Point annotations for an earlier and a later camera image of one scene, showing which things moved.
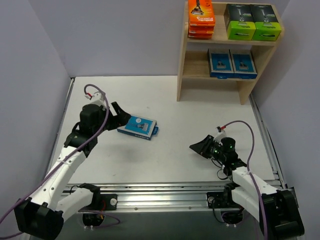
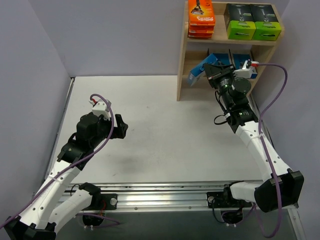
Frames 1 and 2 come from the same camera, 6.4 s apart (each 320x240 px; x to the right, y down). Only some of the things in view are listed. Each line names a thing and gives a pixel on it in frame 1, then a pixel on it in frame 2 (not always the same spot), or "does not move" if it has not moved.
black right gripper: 208,147 to 219,73
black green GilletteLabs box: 267,27 does not move
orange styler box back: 201,13 does not move
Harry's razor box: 140,127 to 197,71
